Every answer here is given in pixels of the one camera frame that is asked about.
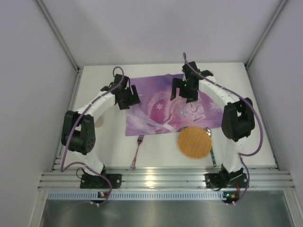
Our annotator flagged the purple printed cloth placemat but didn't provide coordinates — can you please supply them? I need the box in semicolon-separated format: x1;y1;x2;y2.
125;74;223;136

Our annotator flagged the beige paper cup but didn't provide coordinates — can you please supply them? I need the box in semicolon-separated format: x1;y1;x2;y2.
94;116;104;128

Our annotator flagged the green handled metal spoon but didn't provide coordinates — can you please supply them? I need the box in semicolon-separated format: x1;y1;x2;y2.
205;127;217;167

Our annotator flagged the round woven wicker plate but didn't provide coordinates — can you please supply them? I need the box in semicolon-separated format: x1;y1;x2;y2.
177;126;212;159

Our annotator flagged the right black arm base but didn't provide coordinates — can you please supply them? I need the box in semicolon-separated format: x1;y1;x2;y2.
205;166;248;191

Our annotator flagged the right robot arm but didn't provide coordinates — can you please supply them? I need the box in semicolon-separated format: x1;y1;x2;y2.
170;61;255;181

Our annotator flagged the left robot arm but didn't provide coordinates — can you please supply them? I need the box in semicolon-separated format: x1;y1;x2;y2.
61;74;141;176

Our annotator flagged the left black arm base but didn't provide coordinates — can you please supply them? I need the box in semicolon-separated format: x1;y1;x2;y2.
80;173;122;189

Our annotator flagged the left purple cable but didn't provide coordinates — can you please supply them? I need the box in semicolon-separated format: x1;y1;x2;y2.
60;66;125;173

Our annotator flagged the purple cable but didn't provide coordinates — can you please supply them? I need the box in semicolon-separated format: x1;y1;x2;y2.
60;66;125;173
182;52;263;157

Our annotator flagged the pink handled fork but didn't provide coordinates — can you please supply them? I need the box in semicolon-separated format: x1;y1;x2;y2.
130;135;144;170

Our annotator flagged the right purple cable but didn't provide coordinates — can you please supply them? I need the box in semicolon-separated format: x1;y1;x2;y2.
182;52;263;157

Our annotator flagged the perforated cable duct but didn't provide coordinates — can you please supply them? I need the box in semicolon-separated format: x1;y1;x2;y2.
47;191;239;201

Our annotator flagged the aluminium mounting rail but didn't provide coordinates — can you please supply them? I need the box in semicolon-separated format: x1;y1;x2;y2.
38;167;294;190

